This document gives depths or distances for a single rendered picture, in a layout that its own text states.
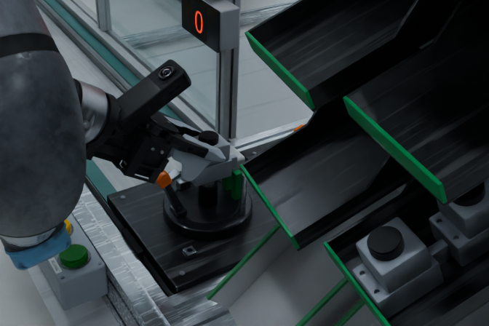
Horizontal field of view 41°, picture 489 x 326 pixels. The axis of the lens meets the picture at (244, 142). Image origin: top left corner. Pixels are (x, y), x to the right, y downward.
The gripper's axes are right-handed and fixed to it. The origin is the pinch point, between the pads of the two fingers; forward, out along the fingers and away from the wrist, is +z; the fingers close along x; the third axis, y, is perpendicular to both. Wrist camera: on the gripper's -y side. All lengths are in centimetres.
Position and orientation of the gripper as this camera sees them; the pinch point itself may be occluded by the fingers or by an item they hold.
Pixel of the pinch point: (211, 144)
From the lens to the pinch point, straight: 97.9
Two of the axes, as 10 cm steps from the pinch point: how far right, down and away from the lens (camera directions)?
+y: -5.1, 8.4, 1.7
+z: 6.7, 2.7, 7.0
